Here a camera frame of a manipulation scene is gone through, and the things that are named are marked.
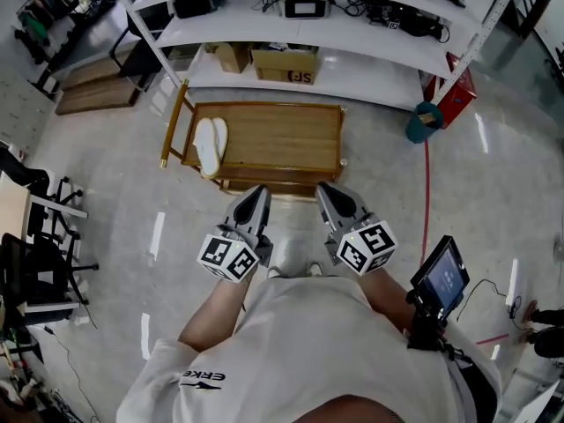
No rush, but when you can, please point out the white screen device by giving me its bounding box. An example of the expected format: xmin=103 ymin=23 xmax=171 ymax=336
xmin=278 ymin=0 xmax=332 ymax=20

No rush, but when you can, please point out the black mesh office chair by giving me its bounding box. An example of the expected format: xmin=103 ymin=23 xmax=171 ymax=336
xmin=0 ymin=231 xmax=100 ymax=315

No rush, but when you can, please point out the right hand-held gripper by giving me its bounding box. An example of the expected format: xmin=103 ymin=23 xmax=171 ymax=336
xmin=315 ymin=182 xmax=400 ymax=277

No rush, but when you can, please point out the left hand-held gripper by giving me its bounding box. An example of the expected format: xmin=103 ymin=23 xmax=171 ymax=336
xmin=197 ymin=184 xmax=274 ymax=284

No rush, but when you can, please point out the person's right forearm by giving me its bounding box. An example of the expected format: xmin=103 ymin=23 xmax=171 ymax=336
xmin=356 ymin=269 xmax=419 ymax=338

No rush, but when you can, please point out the white frame table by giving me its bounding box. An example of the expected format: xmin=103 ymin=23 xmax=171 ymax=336
xmin=506 ymin=367 xmax=564 ymax=423

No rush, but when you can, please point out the person's neck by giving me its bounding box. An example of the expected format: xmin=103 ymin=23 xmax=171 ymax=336
xmin=290 ymin=394 xmax=400 ymax=423

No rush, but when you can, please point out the dark wooden platform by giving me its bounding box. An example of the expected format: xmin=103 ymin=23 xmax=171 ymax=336
xmin=55 ymin=57 xmax=142 ymax=116

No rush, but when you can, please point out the wooden-top desk with white legs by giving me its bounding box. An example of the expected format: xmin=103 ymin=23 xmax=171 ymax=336
xmin=0 ymin=169 xmax=89 ymax=237

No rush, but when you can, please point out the teal waste bin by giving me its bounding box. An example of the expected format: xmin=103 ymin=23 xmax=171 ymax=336
xmin=404 ymin=100 xmax=444 ymax=145

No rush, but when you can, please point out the clothes rack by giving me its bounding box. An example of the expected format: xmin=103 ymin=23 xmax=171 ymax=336
xmin=12 ymin=0 xmax=80 ymax=65

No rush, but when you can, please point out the white metal shelving rack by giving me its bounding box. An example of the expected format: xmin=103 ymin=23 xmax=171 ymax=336
xmin=105 ymin=0 xmax=530 ymax=112

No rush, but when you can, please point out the large printed cardboard box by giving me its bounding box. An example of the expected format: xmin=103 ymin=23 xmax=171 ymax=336
xmin=250 ymin=45 xmax=320 ymax=86

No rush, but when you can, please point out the pair of white slippers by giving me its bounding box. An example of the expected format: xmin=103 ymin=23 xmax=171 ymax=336
xmin=192 ymin=116 xmax=221 ymax=179
xmin=211 ymin=117 xmax=230 ymax=167

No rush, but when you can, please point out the person's white t-shirt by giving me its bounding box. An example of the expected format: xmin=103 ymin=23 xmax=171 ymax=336
xmin=116 ymin=275 xmax=503 ymax=423

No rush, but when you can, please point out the black power cable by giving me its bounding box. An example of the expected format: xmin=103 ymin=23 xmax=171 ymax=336
xmin=456 ymin=278 xmax=523 ymax=322

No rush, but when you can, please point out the red box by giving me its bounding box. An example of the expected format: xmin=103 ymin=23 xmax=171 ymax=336
xmin=422 ymin=51 xmax=478 ymax=130

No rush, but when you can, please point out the pile of black gear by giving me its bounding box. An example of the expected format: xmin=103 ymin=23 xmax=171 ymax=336
xmin=365 ymin=0 xmax=450 ymax=43

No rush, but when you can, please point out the small plain cardboard box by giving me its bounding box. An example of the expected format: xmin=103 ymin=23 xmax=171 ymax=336
xmin=204 ymin=41 xmax=251 ymax=74

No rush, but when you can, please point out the white locker cabinet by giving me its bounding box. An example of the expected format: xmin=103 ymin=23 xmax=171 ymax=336
xmin=0 ymin=66 xmax=58 ymax=149

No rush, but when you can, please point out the black cantilever chair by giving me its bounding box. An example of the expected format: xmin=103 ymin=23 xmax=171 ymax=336
xmin=108 ymin=2 xmax=175 ymax=93

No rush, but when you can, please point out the person's left forearm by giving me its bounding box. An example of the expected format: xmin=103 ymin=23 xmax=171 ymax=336
xmin=178 ymin=275 xmax=259 ymax=354

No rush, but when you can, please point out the wooden three-tier cart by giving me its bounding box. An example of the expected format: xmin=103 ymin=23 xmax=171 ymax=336
xmin=158 ymin=78 xmax=349 ymax=197

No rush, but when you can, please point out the black equipment case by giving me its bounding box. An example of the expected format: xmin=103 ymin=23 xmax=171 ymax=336
xmin=173 ymin=0 xmax=221 ymax=19

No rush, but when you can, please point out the small black monitor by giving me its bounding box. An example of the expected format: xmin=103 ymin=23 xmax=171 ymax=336
xmin=409 ymin=234 xmax=471 ymax=321

